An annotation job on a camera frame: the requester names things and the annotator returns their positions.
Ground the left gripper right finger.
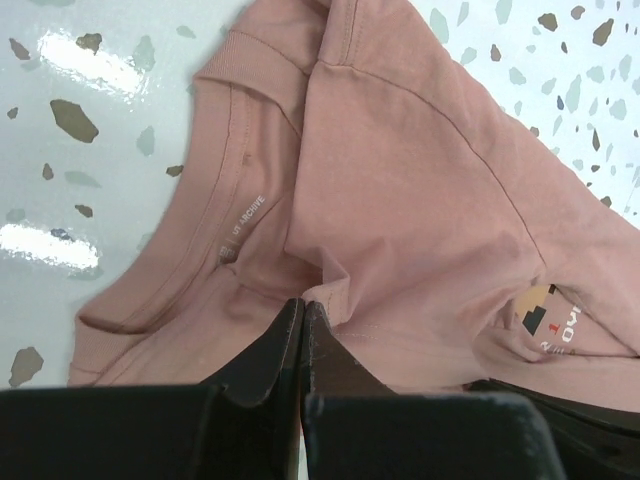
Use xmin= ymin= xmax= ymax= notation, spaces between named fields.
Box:
xmin=302 ymin=302 xmax=565 ymax=479

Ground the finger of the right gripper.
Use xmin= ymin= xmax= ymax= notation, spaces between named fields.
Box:
xmin=467 ymin=380 xmax=639 ymax=480

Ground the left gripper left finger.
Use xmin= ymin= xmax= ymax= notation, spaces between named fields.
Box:
xmin=1 ymin=299 xmax=305 ymax=479

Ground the pink printed t shirt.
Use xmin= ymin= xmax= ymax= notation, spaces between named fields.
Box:
xmin=69 ymin=1 xmax=639 ymax=411

